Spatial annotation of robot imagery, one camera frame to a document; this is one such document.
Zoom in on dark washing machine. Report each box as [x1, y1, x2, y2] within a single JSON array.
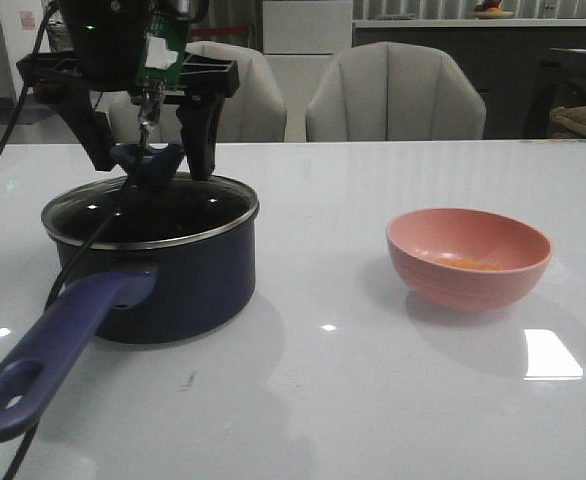
[[523, 48, 586, 139]]

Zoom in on dark grey counter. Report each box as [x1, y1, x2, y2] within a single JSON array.
[[353, 19, 586, 139]]

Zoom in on orange ham slices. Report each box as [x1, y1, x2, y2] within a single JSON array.
[[436, 257, 503, 271]]

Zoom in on dark blue saucepan purple handle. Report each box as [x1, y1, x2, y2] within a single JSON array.
[[0, 203, 258, 442]]

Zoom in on grey upholstered chair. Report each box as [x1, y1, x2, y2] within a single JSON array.
[[305, 42, 486, 142], [107, 41, 287, 143]]

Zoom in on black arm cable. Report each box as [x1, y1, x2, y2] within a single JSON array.
[[0, 2, 149, 480]]

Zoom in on fruit plate on counter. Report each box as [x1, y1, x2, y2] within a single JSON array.
[[472, 0, 514, 20]]

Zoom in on pink bowl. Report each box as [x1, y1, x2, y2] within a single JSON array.
[[386, 208, 553, 312]]

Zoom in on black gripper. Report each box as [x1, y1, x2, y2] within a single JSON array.
[[17, 51, 239, 181]]

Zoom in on green circuit board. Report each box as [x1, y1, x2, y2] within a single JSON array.
[[135, 8, 189, 91]]

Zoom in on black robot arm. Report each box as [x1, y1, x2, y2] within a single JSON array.
[[17, 1, 239, 180]]

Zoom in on glass lid blue knob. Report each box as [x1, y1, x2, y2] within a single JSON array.
[[41, 142, 259, 251]]

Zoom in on left grey upholstered chair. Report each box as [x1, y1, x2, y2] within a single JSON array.
[[107, 41, 287, 143]]

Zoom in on right grey upholstered chair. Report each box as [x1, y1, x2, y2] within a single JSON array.
[[305, 42, 486, 142]]

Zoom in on white cabinet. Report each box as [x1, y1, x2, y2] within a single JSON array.
[[262, 1, 353, 142]]

